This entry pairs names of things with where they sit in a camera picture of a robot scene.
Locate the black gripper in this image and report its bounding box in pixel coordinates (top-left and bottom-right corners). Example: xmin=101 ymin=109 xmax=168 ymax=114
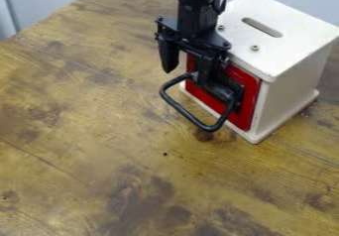
xmin=155 ymin=0 xmax=232 ymax=86

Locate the black metal drawer handle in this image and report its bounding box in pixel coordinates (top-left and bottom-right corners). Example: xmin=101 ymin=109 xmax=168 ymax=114
xmin=159 ymin=70 xmax=246 ymax=132

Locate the red wooden drawer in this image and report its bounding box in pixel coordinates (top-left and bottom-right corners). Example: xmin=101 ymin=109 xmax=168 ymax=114
xmin=184 ymin=63 xmax=260 ymax=131

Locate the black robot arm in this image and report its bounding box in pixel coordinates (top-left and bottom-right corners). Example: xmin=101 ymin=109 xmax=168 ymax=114
xmin=155 ymin=0 xmax=232 ymax=85

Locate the white wooden box cabinet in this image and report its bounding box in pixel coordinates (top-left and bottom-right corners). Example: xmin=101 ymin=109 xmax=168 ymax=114
xmin=180 ymin=0 xmax=339 ymax=145

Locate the grey vertical pole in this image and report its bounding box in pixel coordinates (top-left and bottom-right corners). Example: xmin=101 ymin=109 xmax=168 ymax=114
xmin=4 ymin=0 xmax=21 ymax=33

